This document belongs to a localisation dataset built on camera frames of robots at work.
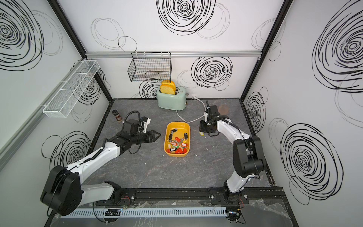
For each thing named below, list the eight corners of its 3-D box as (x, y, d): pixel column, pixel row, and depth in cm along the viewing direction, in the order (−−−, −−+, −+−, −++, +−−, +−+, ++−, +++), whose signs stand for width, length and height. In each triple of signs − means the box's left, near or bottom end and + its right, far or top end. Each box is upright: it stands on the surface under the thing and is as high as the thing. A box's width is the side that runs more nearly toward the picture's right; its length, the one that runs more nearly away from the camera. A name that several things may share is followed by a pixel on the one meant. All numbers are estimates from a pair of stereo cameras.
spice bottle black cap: (116, 122, 108) (111, 113, 99) (118, 118, 110) (113, 109, 102) (121, 122, 108) (116, 113, 99) (123, 118, 110) (118, 109, 102)
